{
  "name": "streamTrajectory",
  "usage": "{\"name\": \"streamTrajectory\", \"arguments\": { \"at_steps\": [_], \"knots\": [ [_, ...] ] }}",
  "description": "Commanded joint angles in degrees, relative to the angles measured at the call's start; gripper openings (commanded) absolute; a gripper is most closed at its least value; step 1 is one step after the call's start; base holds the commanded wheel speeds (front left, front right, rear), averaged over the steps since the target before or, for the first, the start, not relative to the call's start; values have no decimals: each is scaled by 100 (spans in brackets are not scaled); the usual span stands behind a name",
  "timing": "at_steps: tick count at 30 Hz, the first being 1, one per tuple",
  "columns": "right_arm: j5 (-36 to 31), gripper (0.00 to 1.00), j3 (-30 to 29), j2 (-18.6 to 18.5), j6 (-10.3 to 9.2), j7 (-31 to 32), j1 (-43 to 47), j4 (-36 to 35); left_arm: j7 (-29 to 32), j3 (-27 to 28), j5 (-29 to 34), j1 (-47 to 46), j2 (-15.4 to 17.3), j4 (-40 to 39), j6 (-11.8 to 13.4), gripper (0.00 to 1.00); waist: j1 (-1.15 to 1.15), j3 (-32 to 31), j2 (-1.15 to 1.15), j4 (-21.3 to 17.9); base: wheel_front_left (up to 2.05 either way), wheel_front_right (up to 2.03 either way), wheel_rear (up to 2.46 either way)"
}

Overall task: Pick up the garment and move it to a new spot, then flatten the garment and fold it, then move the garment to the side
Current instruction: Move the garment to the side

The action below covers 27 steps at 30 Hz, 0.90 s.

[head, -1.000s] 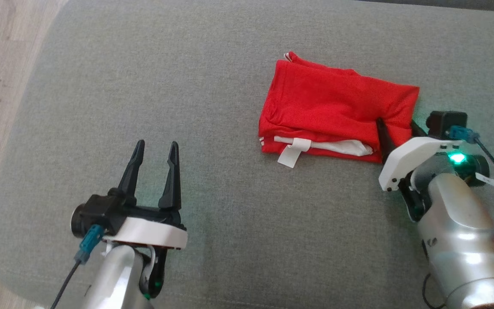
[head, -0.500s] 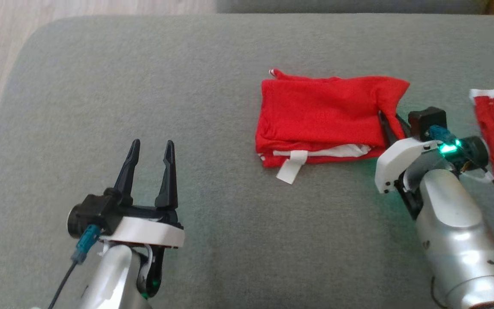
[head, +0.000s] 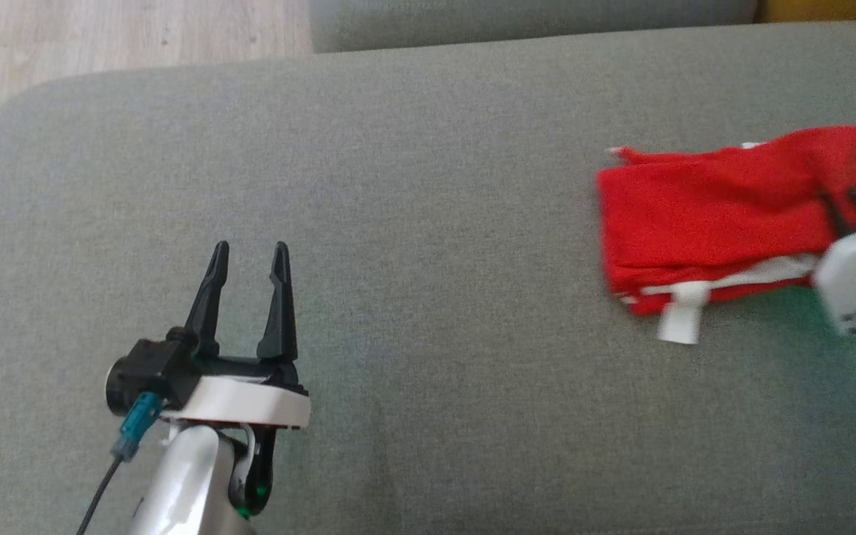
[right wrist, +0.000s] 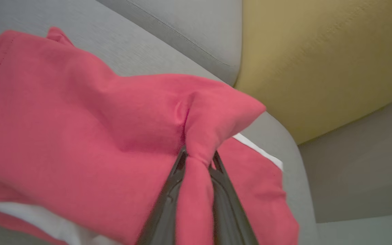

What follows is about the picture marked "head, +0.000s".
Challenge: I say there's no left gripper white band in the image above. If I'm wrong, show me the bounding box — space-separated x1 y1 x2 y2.
168 241 311 430

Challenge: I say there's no red Bulls basketball jersey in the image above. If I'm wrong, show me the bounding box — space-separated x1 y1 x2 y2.
595 126 856 344

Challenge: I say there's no grey sofa seat cushion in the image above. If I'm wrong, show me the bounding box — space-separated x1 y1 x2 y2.
0 21 856 535

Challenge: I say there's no yellow sofa cushion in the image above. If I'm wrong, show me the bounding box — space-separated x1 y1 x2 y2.
759 0 856 23

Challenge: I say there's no grey sofa back cushion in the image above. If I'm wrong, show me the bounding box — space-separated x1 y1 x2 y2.
309 0 759 53

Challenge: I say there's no black cable with teal plug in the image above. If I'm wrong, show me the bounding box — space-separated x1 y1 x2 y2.
75 392 163 535

